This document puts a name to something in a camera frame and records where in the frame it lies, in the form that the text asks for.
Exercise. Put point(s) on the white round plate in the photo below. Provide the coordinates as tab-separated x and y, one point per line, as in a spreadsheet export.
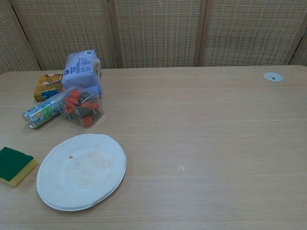
81	172

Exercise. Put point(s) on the green and yellow sponge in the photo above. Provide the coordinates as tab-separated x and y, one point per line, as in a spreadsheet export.
13	165

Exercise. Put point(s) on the woven rattan folding screen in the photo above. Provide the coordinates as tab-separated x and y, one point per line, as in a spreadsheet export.
158	31

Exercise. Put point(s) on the blue plastic-wrapped tissue pack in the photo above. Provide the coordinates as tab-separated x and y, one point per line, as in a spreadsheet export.
80	72

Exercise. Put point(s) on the yellow snack packet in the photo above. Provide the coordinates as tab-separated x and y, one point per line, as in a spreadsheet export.
48	87

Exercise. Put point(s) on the printed cylindrical roll in plastic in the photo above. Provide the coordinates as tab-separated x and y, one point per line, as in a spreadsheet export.
42	112

